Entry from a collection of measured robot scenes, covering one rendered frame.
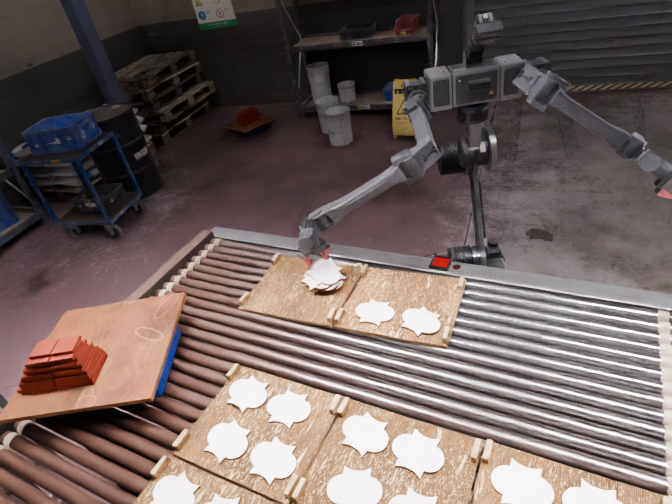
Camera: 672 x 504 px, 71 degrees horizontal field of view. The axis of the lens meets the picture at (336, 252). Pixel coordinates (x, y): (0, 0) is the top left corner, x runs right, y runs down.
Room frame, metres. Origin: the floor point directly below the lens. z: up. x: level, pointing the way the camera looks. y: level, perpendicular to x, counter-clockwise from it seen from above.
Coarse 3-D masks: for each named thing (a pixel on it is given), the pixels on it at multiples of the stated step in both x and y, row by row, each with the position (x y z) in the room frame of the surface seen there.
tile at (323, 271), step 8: (312, 264) 1.51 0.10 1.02; (320, 264) 1.51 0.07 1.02; (328, 264) 1.50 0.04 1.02; (312, 272) 1.48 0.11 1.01; (320, 272) 1.47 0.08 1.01; (328, 272) 1.47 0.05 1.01; (336, 272) 1.46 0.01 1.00; (320, 280) 1.43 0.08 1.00; (328, 280) 1.43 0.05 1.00; (336, 280) 1.42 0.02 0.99
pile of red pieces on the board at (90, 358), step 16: (80, 336) 1.17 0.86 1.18; (32, 352) 1.14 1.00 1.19; (48, 352) 1.12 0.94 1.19; (64, 352) 1.11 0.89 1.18; (80, 352) 1.13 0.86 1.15; (96, 352) 1.18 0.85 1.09; (32, 368) 1.11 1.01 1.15; (48, 368) 1.10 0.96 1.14; (64, 368) 1.10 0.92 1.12; (80, 368) 1.09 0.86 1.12; (96, 368) 1.14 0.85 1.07; (32, 384) 1.10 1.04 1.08; (48, 384) 1.10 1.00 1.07; (64, 384) 1.10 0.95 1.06; (80, 384) 1.09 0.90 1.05
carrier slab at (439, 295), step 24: (360, 288) 1.41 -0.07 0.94; (384, 288) 1.39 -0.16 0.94; (408, 288) 1.36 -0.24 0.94; (432, 288) 1.33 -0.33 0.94; (456, 288) 1.30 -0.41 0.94; (432, 312) 1.21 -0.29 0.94; (456, 312) 1.18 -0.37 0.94; (384, 336) 1.14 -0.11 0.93; (408, 336) 1.12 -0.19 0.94; (432, 336) 1.09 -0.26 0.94
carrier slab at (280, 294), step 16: (272, 272) 1.64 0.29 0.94; (288, 272) 1.61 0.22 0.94; (304, 272) 1.59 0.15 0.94; (352, 272) 1.52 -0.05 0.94; (256, 288) 1.55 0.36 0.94; (272, 288) 1.53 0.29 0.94; (288, 288) 1.51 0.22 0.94; (304, 288) 1.48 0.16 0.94; (352, 288) 1.43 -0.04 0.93; (256, 304) 1.45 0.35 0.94; (272, 304) 1.43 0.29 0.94; (288, 304) 1.41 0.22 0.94; (304, 304) 1.39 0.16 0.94; (320, 304) 1.37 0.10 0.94; (336, 304) 1.35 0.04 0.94; (304, 320) 1.30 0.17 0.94; (320, 320) 1.28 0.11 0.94
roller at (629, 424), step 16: (208, 320) 1.45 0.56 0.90; (224, 320) 1.42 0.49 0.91; (240, 320) 1.39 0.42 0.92; (272, 336) 1.28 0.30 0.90; (288, 336) 1.25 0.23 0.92; (304, 336) 1.23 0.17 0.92; (336, 352) 1.14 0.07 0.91; (352, 352) 1.11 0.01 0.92; (368, 352) 1.10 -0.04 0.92; (400, 368) 1.01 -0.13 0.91; (416, 368) 0.99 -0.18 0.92; (432, 368) 0.98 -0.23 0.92; (464, 384) 0.90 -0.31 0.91; (480, 384) 0.88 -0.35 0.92; (496, 384) 0.87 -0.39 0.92; (512, 400) 0.82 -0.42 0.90; (528, 400) 0.80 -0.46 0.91; (544, 400) 0.79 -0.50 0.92; (560, 400) 0.78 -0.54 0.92; (576, 416) 0.73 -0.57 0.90; (592, 416) 0.71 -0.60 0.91; (608, 416) 0.70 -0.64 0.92; (624, 416) 0.69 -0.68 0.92; (640, 432) 0.65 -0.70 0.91; (656, 432) 0.63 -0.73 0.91
